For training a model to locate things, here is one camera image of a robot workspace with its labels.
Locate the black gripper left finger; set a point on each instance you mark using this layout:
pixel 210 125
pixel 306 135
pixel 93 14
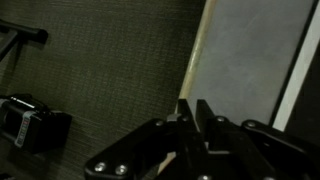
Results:
pixel 143 150

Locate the black box device silver bands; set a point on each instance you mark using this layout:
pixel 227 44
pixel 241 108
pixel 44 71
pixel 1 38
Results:
pixel 43 131

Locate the grey top coffee table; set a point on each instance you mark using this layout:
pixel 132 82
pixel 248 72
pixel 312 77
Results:
pixel 243 60

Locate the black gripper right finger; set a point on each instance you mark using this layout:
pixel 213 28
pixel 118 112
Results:
pixel 260 150

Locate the black metal bar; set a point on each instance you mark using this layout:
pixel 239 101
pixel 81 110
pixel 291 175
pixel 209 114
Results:
pixel 33 33

